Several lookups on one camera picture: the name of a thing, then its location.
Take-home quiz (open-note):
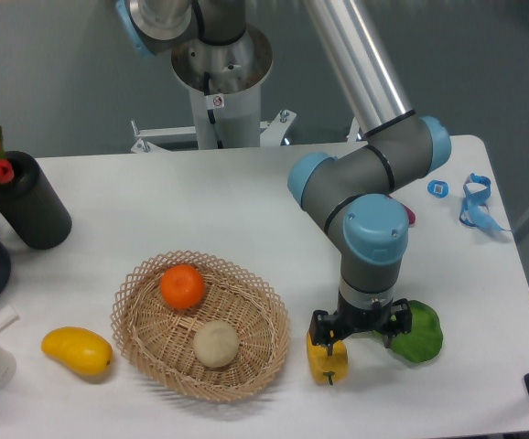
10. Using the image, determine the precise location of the green bok choy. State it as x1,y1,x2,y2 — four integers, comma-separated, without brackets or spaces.
372,299,443,363

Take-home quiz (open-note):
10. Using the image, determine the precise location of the orange fruit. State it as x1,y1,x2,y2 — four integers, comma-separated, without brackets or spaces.
159,264,205,310

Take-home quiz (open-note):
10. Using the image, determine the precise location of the black cylindrical vase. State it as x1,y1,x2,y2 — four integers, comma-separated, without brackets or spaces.
0,151,72,250

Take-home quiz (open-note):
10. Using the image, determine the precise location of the woven wicker basket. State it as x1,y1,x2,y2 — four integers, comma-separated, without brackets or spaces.
111,251,290,402

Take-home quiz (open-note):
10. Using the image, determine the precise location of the blue ribbon lanyard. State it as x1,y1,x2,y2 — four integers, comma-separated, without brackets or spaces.
458,173,513,235

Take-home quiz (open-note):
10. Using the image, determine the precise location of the blue round tag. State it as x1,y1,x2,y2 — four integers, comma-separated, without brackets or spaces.
427,179,449,198

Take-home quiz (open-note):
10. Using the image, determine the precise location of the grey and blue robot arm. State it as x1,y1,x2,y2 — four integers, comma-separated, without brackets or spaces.
115,1,451,351

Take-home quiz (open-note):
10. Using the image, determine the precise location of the beige steamed bun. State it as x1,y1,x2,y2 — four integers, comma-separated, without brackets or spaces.
192,320,240,368

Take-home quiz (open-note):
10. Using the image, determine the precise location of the yellow bell pepper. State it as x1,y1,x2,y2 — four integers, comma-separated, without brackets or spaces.
306,334,349,385

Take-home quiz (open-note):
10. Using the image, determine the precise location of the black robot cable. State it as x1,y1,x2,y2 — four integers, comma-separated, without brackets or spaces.
202,71,224,150

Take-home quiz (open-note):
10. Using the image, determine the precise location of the purple sweet potato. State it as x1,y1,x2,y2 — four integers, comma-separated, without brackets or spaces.
385,195,416,230

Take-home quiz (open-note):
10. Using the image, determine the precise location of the yellow mango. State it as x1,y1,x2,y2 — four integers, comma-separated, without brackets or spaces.
41,327,113,377

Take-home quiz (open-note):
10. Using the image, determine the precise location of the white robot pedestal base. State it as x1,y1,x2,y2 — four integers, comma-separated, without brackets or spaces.
131,25,297,153

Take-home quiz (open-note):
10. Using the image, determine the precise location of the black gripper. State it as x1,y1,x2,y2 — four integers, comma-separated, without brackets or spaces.
308,292,395,357

